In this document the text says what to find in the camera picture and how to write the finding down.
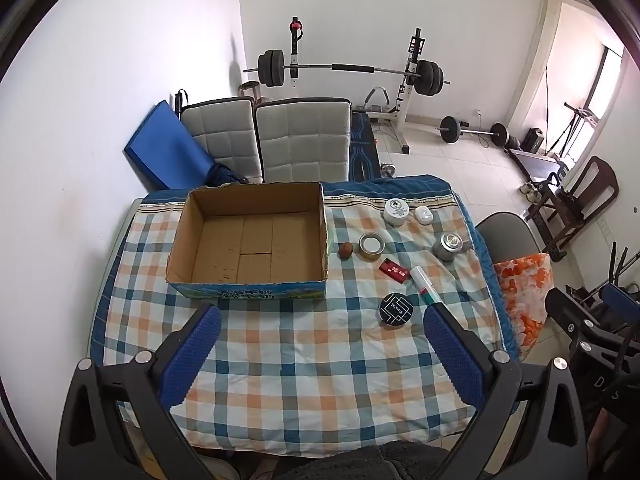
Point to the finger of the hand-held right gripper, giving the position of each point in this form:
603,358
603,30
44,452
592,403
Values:
622,296
575,317

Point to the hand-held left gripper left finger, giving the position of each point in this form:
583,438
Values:
200,350

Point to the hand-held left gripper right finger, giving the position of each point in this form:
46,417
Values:
450,350

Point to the black round compact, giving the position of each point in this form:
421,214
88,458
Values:
396,309

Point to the white tube with green band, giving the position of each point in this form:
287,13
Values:
425,284

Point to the silver metal tin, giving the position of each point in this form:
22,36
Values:
447,247

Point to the cardboard box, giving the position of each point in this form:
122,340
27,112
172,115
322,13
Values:
250,245

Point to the white earbud case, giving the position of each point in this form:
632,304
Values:
423,216

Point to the white round jar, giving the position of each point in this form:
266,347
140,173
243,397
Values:
396,210

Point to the orange patterned bag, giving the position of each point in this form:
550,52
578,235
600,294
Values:
525,295

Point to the small red box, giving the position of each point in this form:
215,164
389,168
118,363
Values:
395,270

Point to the grey chair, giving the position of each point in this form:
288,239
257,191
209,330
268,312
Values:
505,237

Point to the checked blanket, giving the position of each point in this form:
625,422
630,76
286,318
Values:
310,365

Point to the dark wooden chair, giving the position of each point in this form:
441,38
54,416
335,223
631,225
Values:
597,180

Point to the small brown nut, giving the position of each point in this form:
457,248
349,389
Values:
347,250

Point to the dark low table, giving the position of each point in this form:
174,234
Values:
532,162

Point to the dark blue cloth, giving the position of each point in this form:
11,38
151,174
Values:
227,175

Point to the black speaker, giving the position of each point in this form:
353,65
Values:
535,140

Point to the folding metal stand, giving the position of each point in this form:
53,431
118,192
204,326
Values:
575,120

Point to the blue folded mat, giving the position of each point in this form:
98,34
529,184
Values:
160,150

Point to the white padded chair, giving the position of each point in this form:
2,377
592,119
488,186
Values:
300,140
225,135

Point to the window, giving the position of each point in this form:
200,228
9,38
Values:
607,80

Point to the black weight bench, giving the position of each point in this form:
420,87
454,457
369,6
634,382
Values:
361,150

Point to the short barbell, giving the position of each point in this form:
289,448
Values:
449,130

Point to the white squat rack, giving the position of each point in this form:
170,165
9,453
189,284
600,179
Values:
407,95

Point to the grey exercise device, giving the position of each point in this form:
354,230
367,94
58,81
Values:
378,100

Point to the wooden stool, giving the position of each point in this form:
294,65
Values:
248,88

